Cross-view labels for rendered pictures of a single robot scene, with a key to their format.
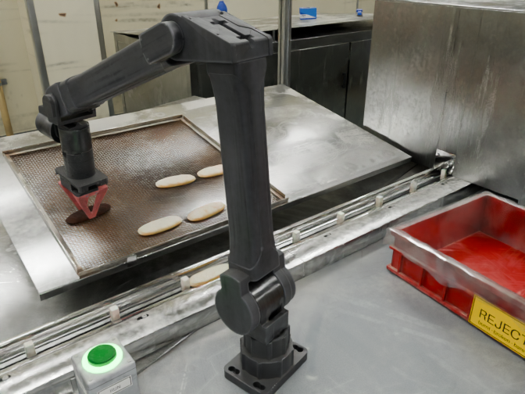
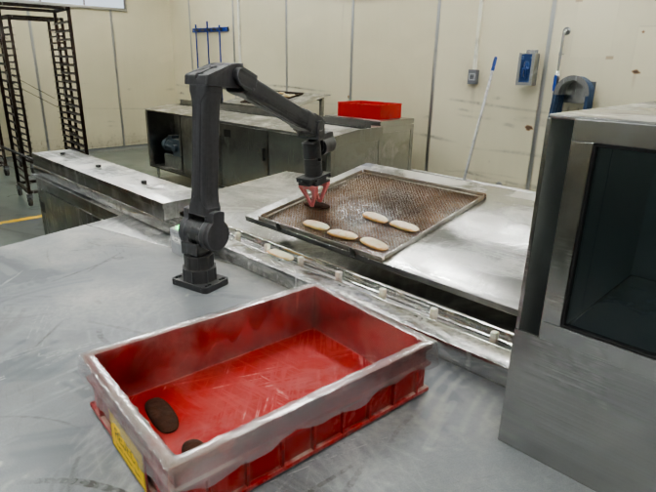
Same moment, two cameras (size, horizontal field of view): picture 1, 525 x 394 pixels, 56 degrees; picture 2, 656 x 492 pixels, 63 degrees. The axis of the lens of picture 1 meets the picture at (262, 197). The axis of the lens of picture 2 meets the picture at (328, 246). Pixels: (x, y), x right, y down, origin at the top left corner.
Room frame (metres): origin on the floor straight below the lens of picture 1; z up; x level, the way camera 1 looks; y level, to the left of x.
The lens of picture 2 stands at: (0.75, -1.28, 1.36)
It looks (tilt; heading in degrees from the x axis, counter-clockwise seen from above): 19 degrees down; 83
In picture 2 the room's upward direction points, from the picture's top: 1 degrees clockwise
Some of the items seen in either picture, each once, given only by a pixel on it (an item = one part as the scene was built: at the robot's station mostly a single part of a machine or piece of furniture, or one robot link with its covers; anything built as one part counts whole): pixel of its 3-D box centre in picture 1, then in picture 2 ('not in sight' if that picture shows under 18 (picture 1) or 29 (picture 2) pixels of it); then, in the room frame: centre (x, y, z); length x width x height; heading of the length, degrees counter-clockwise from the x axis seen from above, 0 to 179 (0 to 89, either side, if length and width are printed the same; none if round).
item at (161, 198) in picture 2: not in sight; (106, 178); (0.11, 0.97, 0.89); 1.25 x 0.18 x 0.09; 128
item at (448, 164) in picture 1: (444, 162); not in sight; (1.27, -0.51, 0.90); 0.06 x 0.01 x 0.06; 38
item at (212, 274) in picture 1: (210, 274); (279, 254); (0.79, 0.10, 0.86); 0.10 x 0.04 x 0.01; 128
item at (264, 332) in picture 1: (254, 304); (202, 236); (0.60, 0.01, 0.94); 0.09 x 0.05 x 0.10; 50
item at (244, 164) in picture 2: not in sight; (269, 145); (0.82, 4.35, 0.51); 3.00 x 1.26 x 1.03; 128
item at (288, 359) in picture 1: (266, 347); (199, 268); (0.59, -0.01, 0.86); 0.12 x 0.09 x 0.08; 142
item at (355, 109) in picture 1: (269, 89); not in sight; (3.64, -0.05, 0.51); 1.93 x 1.05 x 1.02; 128
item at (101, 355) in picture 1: (102, 357); not in sight; (0.53, 0.23, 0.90); 0.04 x 0.04 x 0.02
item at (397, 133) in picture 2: not in sight; (366, 162); (1.76, 3.81, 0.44); 0.70 x 0.55 x 0.87; 128
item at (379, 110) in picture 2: not in sight; (369, 109); (1.76, 3.81, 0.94); 0.51 x 0.36 x 0.13; 132
